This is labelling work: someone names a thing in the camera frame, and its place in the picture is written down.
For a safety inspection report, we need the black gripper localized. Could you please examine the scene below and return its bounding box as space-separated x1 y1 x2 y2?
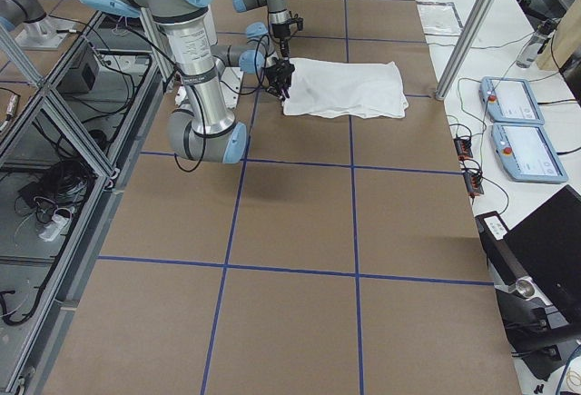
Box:
264 61 295 101
271 23 292 57

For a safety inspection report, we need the white long sleeve printed shirt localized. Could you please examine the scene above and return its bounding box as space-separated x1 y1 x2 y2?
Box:
282 58 409 119

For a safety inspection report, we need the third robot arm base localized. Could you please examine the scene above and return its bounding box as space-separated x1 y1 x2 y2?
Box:
1 0 76 50

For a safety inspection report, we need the orange circuit board upper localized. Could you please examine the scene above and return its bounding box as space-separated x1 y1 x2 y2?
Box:
454 137 473 161

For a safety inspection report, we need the orange circuit board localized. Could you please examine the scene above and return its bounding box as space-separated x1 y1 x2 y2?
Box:
463 171 484 198
454 137 473 161

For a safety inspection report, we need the grey electronics box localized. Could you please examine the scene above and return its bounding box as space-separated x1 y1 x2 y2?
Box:
57 45 99 94

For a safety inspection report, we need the orange circuit board lower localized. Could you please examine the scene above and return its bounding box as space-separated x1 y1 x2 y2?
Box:
463 171 484 198

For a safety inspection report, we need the upper blue teach pendant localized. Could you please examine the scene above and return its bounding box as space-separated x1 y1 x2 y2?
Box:
479 76 545 125

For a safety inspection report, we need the blue teach pendant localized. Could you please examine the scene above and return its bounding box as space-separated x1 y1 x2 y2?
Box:
491 123 568 183
479 76 545 125

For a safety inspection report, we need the lower blue teach pendant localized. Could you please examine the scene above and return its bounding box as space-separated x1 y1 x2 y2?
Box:
491 123 568 183

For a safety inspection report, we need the black device with label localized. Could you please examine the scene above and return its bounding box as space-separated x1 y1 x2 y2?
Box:
475 211 552 306

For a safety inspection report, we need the white power strip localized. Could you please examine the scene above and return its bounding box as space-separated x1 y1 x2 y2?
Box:
38 211 73 242

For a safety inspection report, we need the aluminium frame post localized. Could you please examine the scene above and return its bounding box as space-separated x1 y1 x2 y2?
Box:
435 0 495 101

